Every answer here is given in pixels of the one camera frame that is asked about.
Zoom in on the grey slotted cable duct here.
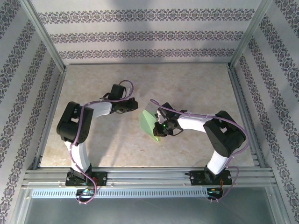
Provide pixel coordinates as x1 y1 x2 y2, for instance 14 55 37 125
31 188 209 199

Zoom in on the grey sheet metal tray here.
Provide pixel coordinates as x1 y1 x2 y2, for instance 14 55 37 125
14 186 289 224

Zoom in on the aluminium frame post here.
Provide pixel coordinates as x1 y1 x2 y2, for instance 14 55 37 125
228 0 273 68
20 0 67 72

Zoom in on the small circuit board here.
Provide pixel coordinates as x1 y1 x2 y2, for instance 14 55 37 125
76 188 97 197
207 188 224 196

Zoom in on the purple cable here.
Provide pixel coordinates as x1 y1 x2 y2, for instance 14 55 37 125
70 80 135 205
149 99 249 203

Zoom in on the wide aluminium mounting rail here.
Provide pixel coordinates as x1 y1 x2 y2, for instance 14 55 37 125
22 166 278 188

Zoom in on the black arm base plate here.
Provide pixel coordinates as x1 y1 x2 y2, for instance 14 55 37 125
65 171 108 187
189 170 232 186

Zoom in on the light green paper sheet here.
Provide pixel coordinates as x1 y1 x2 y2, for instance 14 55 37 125
139 108 162 142

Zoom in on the aluminium side frame rail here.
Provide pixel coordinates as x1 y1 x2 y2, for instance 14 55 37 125
31 67 67 170
228 66 267 168

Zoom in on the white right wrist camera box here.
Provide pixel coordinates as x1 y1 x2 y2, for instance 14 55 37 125
156 109 166 124

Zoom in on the thin aluminium frame rail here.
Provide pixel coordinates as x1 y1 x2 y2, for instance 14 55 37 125
65 61 231 66

